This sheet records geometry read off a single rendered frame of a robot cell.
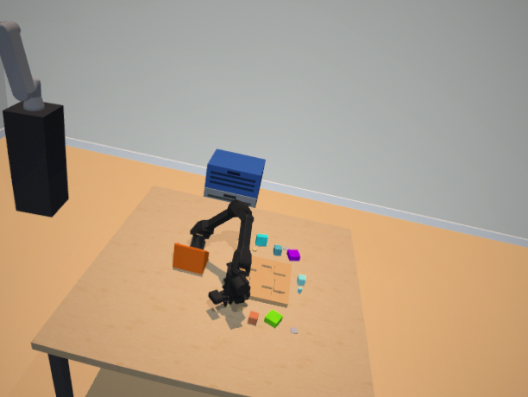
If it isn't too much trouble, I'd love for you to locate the small teal cube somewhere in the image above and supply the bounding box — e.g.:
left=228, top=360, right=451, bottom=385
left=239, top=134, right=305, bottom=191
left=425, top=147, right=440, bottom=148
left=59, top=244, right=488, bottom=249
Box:
left=273, top=244, right=282, bottom=256

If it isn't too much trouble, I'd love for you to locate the purple block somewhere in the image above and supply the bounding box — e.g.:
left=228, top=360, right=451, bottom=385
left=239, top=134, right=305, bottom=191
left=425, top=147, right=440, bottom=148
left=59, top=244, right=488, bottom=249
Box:
left=286, top=249, right=301, bottom=261

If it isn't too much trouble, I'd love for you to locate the teal block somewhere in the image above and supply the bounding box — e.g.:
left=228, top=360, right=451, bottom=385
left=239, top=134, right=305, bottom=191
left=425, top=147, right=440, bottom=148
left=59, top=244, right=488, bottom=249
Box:
left=255, top=234, right=268, bottom=246

